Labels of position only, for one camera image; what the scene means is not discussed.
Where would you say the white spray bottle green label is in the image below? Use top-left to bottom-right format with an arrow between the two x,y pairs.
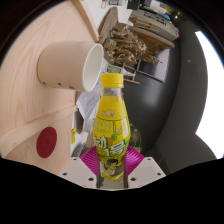
105,63 -> 136,77

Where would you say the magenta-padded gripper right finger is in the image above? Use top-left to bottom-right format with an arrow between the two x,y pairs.
123,146 -> 167,189

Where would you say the wooden easel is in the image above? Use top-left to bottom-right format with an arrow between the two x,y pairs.
121,63 -> 141,85

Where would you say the small yellow flat item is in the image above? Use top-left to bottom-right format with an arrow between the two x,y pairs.
70,127 -> 77,145

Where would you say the light plywood base board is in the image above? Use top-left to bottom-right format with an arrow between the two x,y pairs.
0,0 -> 100,167

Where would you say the flat round red coaster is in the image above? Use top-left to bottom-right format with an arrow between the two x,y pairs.
35,126 -> 58,159

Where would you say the long ceiling light strip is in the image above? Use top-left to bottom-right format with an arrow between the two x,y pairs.
194,30 -> 224,160

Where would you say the yellow drink bottle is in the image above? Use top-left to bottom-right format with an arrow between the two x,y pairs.
92,73 -> 132,182

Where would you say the dark wall screen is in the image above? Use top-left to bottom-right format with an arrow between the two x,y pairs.
134,49 -> 172,83

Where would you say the black printer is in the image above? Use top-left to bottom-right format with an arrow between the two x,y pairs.
128,8 -> 179,43

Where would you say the cream dotted paper cup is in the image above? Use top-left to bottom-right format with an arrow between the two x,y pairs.
36,40 -> 105,93

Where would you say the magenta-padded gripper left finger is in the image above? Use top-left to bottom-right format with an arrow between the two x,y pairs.
59,146 -> 102,190

